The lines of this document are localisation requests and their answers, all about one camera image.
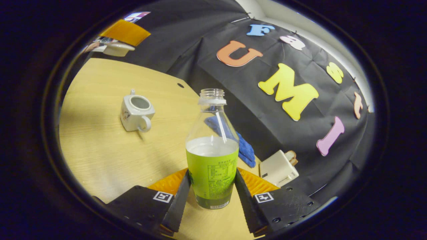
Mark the green label water bottle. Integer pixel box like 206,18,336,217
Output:
185,88,240,210

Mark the toasted bread slice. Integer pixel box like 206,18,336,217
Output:
285,150,299,166

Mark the white toaster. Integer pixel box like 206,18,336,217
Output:
259,150,300,187

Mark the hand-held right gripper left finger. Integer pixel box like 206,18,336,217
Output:
106,168,191,236

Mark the white teacup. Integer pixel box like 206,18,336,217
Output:
120,89,156,133

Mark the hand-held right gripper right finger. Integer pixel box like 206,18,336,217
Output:
234,167,323,237

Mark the blue towel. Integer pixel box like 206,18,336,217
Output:
204,115,257,168

